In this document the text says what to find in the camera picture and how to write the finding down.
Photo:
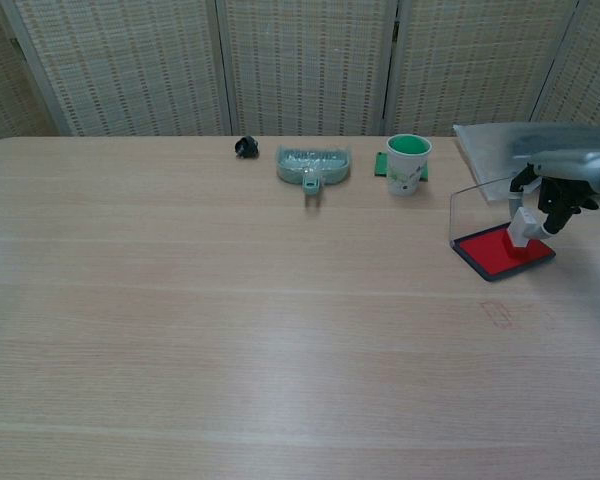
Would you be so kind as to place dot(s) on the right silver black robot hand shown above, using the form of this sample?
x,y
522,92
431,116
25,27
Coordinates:
x,y
570,170

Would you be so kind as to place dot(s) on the white and red stamp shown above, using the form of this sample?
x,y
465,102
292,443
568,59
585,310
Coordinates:
x,y
521,230

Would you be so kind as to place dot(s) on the red ink pad clear lid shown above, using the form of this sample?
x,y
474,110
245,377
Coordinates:
x,y
480,252

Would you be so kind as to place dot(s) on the dark green bundle in bag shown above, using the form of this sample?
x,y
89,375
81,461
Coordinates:
x,y
555,140

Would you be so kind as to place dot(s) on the clear plastic zip bag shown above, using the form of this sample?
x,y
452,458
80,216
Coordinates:
x,y
485,150

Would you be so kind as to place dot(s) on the paper cup green inside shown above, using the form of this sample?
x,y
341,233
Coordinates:
x,y
405,172

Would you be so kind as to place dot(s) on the green square coaster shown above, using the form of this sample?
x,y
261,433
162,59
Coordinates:
x,y
380,165

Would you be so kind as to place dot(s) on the light green mini brush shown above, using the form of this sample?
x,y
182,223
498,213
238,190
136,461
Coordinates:
x,y
310,156

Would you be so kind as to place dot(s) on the light green mini dustpan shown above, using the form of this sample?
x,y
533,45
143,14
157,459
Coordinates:
x,y
292,174

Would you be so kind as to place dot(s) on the small black clip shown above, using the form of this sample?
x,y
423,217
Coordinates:
x,y
246,147

